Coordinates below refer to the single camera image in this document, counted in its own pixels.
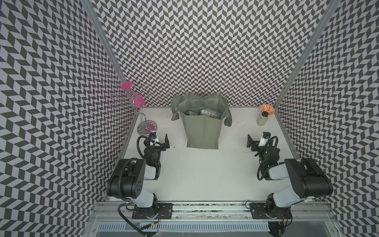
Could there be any green canvas bag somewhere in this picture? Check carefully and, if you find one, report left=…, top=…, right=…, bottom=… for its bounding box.
left=171, top=94, right=233, bottom=149

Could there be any grey-green tall analog clock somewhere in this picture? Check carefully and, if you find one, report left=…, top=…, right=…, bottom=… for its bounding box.
left=185, top=110, right=200, bottom=116

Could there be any grey-green large analog clock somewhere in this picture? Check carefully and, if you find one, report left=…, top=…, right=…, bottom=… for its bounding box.
left=200, top=108, right=222, bottom=119

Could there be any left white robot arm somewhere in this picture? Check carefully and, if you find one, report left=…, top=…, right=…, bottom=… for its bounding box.
left=106, top=132, right=173, bottom=220

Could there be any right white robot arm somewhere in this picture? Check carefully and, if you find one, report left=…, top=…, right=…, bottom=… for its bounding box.
left=247, top=131, right=333, bottom=220

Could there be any small glass bottle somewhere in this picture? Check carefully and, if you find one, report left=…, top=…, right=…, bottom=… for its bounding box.
left=257, top=111, right=269, bottom=126

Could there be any orange patterned bowl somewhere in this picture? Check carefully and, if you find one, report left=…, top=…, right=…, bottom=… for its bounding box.
left=259, top=104, right=275, bottom=116

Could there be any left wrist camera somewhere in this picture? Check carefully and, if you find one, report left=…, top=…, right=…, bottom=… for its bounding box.
left=148, top=132, right=159, bottom=146

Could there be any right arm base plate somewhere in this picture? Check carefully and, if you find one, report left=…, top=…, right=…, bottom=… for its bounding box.
left=248, top=202, right=292, bottom=220

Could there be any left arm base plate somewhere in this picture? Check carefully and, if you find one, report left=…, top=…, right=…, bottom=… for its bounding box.
left=132, top=202, right=173, bottom=220

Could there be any aluminium front rail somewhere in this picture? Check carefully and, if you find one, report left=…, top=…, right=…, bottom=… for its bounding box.
left=89, top=200, right=337, bottom=222

